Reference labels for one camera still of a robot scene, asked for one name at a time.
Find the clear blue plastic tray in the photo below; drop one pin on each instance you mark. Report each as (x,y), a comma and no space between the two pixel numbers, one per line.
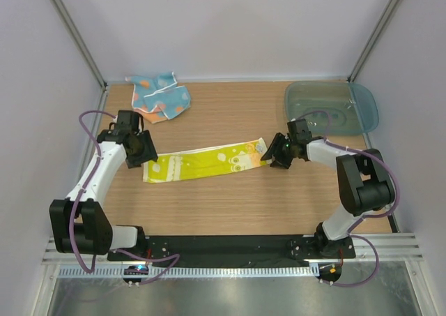
(350,108)

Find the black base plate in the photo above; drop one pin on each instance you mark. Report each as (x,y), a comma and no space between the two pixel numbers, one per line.
(237,251)

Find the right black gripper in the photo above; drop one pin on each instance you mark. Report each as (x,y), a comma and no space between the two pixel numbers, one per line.
(274,147)

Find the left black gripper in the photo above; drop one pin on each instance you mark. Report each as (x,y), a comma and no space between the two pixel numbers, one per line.
(148,153)

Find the left aluminium frame post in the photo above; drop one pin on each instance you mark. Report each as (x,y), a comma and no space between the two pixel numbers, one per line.
(78,41)

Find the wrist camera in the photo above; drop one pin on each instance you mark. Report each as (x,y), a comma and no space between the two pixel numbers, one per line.
(127,122)
(298,132)

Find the front aluminium rail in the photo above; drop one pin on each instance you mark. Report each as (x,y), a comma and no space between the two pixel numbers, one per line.
(389,247)

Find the white slotted cable duct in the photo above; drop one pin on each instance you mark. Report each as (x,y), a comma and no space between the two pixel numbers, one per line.
(125,272)

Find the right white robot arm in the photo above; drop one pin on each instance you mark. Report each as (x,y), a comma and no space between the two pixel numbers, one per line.
(364,181)

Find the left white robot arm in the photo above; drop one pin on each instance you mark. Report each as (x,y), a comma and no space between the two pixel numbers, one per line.
(80,217)

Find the blue orange dotted towel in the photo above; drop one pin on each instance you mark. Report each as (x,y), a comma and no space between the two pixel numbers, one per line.
(159,98)

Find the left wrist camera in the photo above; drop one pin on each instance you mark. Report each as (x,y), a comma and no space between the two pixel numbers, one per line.
(127,122)

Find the yellow green patterned towel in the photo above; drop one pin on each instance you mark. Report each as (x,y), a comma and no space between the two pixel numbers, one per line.
(207,162)

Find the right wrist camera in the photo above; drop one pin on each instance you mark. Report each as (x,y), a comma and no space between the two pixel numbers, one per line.
(298,132)

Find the aluminium frame post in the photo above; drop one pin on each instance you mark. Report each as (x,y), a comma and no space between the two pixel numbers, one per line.
(377,33)
(78,41)

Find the right aluminium frame post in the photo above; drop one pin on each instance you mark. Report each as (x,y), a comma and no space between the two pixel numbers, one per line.
(377,33)

